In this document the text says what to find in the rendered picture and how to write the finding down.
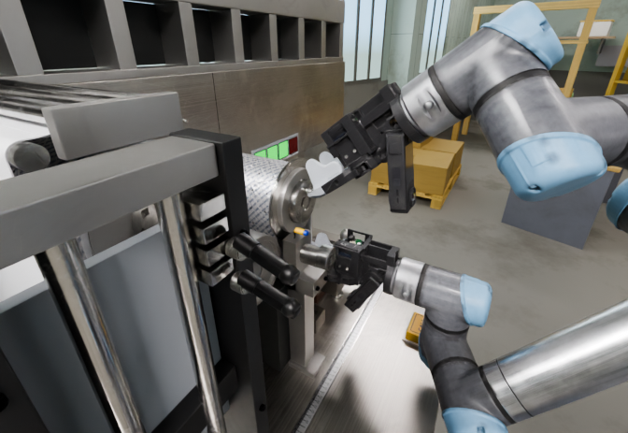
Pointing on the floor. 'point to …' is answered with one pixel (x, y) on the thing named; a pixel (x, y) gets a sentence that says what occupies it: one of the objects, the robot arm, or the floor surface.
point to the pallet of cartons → (427, 170)
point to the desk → (563, 210)
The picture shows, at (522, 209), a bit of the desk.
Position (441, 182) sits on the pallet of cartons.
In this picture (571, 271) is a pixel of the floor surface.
